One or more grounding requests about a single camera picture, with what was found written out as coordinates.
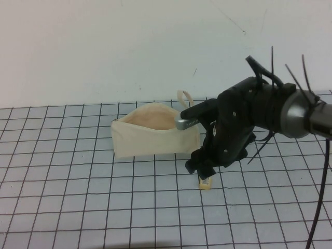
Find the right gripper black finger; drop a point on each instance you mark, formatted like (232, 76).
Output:
(207, 170)
(195, 160)

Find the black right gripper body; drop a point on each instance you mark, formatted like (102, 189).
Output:
(233, 124)

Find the cream eraser with barcode sleeve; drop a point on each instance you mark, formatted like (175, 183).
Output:
(205, 184)

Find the grey and black right robot arm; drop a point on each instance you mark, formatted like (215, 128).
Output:
(298, 114)

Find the cream fabric pencil case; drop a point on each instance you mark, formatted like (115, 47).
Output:
(145, 142)

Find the black zip tie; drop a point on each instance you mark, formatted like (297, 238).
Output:
(293, 76)
(306, 75)
(262, 147)
(273, 67)

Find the blue grid pattern tablecloth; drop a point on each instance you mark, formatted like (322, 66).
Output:
(77, 202)

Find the silver wrist camera with black mount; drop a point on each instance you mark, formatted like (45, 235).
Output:
(181, 123)

